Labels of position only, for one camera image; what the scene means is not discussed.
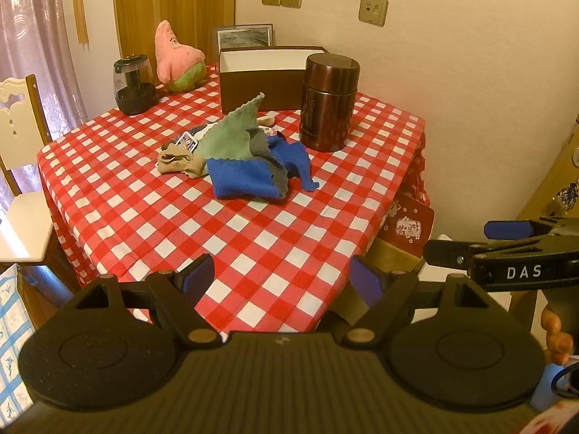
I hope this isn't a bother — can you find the small wooden wall plaque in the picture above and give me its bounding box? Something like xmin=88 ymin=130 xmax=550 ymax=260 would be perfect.
xmin=72 ymin=0 xmax=89 ymax=47

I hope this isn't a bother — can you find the pale purple curtain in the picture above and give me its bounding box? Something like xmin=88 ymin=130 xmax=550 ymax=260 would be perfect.
xmin=0 ymin=0 xmax=89 ymax=218

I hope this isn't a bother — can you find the red white packet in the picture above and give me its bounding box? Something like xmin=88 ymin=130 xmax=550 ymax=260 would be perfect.
xmin=527 ymin=400 xmax=579 ymax=434

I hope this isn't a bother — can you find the light blue cup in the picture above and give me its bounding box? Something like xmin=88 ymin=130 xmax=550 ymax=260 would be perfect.
xmin=529 ymin=362 xmax=566 ymax=412

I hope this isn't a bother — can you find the clear jar with black base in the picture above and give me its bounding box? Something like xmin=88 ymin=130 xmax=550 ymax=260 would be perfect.
xmin=113 ymin=54 xmax=157 ymax=116

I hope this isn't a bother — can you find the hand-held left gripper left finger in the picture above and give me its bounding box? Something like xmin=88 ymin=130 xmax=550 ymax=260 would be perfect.
xmin=68 ymin=254 xmax=222 ymax=350

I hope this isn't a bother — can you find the beige sock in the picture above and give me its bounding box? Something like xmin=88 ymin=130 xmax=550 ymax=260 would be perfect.
xmin=157 ymin=142 xmax=209 ymax=179

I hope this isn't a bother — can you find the green cloth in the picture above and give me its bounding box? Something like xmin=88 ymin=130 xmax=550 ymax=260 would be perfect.
xmin=195 ymin=93 xmax=267 ymax=162

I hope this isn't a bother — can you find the cream wooden chair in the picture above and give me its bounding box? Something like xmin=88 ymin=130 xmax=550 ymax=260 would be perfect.
xmin=0 ymin=73 xmax=77 ymax=290

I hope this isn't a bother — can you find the blue cloth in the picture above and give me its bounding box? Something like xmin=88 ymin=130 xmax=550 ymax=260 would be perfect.
xmin=206 ymin=136 xmax=321 ymax=200

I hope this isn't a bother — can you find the person's right hand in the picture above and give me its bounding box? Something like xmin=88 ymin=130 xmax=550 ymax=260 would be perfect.
xmin=540 ymin=303 xmax=575 ymax=367

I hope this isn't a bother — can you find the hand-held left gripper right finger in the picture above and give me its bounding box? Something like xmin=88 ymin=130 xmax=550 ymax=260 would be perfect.
xmin=344 ymin=255 xmax=503 ymax=349

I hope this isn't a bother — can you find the blue white patterned bag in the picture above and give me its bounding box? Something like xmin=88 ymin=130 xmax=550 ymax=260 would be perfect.
xmin=0 ymin=262 xmax=37 ymax=417

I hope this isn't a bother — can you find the wooden cabinet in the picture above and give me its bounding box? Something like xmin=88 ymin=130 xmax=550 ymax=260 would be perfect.
xmin=516 ymin=113 xmax=579 ymax=222

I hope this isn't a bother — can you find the wooden door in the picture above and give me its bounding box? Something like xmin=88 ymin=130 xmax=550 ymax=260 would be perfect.
xmin=111 ymin=0 xmax=237 ymax=66

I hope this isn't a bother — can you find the brown cardboard box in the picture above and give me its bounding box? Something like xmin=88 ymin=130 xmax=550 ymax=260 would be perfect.
xmin=219 ymin=45 xmax=330 ymax=115

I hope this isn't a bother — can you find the brown metal canister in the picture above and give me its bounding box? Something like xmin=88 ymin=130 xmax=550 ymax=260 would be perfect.
xmin=299 ymin=53 xmax=361 ymax=152

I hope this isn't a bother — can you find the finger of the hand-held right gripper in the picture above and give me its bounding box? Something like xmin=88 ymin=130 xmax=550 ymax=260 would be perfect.
xmin=484 ymin=217 xmax=579 ymax=239
xmin=423 ymin=234 xmax=579 ymax=276

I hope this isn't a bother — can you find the red white checked tablecloth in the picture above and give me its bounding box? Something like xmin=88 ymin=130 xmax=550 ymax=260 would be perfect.
xmin=37 ymin=61 xmax=430 ymax=333

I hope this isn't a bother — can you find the beige wall data socket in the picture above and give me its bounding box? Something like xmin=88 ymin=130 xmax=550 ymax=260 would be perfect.
xmin=359 ymin=0 xmax=389 ymax=27

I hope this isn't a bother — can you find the framed picture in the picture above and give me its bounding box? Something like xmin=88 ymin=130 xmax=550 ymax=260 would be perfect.
xmin=212 ymin=24 xmax=275 ymax=65

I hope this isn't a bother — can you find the pink starfish plush toy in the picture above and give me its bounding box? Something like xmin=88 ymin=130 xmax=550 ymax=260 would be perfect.
xmin=155 ymin=20 xmax=208 ymax=93

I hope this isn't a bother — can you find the red paper bag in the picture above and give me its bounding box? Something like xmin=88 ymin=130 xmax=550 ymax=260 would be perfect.
xmin=377 ymin=190 xmax=435 ymax=247

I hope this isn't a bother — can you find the grey cloth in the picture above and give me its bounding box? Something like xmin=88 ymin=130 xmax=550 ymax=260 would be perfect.
xmin=246 ymin=127 xmax=290 ymax=200

